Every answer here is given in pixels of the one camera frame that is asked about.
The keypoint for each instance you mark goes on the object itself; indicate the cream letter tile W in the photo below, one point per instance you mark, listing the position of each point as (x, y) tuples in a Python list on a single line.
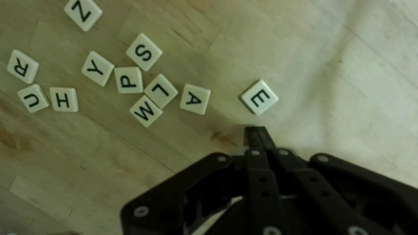
[(145, 112)]

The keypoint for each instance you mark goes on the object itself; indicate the cream letter tile L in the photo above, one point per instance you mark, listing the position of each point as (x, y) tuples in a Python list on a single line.
[(160, 91)]

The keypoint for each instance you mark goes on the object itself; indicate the cream letter tile A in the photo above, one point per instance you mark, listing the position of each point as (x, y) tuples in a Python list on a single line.
[(194, 99)]

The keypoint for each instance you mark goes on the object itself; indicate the cream letter tile S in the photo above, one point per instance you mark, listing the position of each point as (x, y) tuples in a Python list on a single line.
[(144, 53)]

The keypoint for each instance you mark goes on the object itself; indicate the cream letter tile P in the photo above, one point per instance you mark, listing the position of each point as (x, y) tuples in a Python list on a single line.
[(128, 80)]

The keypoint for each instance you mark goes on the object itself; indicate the cream letter tile Z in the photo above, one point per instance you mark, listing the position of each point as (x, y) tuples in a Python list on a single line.
[(82, 12)]

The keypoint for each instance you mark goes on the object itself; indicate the cream letter tile R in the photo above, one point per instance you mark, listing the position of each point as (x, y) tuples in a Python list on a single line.
[(22, 66)]

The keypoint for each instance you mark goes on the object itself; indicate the cream letter tile H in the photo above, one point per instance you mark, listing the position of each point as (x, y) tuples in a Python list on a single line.
[(63, 100)]

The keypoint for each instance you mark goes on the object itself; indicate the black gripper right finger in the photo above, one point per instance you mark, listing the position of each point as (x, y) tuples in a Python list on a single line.
[(330, 200)]

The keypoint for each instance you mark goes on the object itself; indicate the cream letter tile E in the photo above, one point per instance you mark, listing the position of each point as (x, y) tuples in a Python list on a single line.
[(258, 97)]

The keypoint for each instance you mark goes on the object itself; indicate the cream letter tile U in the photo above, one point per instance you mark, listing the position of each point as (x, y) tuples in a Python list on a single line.
[(32, 99)]

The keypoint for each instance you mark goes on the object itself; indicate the cream letter tile Y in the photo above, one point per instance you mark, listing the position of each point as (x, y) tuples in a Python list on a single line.
[(96, 69)]

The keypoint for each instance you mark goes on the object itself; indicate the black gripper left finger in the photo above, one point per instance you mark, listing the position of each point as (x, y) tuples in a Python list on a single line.
[(261, 191)]

